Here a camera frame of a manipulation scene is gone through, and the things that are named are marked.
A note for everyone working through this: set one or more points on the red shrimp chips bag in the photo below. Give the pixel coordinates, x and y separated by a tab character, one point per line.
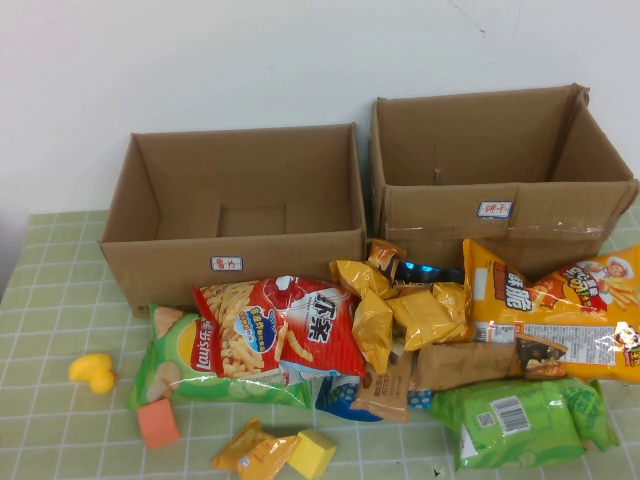
320	325

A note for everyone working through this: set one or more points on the orange-yellow small snack packet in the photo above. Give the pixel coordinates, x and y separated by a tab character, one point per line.
250	447

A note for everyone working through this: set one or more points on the black and orange snack packet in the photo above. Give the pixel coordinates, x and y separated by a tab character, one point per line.
382	255

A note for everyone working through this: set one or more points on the blue and black snack packet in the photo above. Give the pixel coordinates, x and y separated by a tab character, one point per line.
425	272

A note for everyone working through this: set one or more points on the small black snack packet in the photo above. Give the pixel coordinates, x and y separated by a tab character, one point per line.
540	357

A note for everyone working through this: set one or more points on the cardboard box with blue-text label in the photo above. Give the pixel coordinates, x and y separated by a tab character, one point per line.
440	215

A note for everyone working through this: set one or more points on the blue polka dot packet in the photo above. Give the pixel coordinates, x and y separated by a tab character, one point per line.
332	395

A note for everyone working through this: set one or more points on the cardboard box with red-text label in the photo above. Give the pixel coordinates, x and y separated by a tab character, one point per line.
165	270

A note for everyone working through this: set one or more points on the brown biscuit bar wrapper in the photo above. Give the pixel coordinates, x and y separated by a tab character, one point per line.
382	395

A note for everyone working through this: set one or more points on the green Lay's chips bag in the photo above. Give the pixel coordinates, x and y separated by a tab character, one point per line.
165	325

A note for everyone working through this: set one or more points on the kraft brown long packet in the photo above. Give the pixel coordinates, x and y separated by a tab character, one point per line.
460	365

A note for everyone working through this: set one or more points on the large yellow crisps bag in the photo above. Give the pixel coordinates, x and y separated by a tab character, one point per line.
500	305

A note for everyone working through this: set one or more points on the yellow foam cube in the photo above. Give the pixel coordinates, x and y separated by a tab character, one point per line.
312	452

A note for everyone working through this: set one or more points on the orange foam cube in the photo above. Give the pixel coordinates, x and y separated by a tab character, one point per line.
157	425

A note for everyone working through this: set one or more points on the yellow rubber duck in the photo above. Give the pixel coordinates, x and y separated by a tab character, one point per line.
95	372

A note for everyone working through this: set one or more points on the green checked tablecloth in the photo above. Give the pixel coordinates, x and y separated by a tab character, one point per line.
50	300

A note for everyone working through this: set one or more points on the green biscuit package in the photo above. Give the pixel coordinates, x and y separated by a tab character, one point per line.
525	435

